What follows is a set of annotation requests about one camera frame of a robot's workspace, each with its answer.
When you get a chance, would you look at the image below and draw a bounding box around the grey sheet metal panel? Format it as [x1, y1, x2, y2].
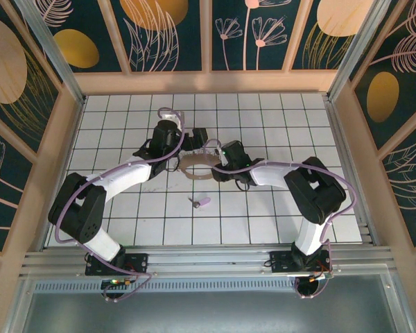
[20, 273, 415, 333]

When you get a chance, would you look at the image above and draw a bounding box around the slotted grey cable duct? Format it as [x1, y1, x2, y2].
[33, 279, 299, 294]

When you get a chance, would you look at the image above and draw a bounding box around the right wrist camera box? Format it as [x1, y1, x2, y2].
[214, 147, 229, 167]

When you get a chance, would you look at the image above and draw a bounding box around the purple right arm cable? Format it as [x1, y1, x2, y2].
[204, 138, 361, 300]

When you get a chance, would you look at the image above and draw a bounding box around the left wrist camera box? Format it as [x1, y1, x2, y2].
[158, 107, 185, 128]

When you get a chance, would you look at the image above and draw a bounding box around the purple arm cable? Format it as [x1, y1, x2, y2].
[54, 106, 187, 302]
[204, 138, 361, 300]

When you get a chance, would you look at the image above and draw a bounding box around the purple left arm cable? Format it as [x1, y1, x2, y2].
[54, 106, 187, 302]

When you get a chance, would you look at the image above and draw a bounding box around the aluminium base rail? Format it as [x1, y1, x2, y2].
[20, 244, 396, 278]

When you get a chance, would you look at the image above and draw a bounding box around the aluminium side rail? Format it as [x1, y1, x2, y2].
[324, 93, 377, 248]

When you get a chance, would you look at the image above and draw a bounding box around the key with purple cover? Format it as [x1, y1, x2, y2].
[188, 196, 211, 209]

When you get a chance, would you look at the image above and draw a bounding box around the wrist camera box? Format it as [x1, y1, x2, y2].
[158, 107, 185, 128]
[214, 147, 229, 167]

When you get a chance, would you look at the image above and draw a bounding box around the aluminium frame post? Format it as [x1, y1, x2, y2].
[327, 0, 395, 101]
[15, 0, 87, 105]

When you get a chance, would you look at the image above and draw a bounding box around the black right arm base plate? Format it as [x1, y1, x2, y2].
[265, 250, 333, 278]

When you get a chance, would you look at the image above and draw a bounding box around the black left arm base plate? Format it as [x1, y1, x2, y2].
[85, 252, 150, 277]

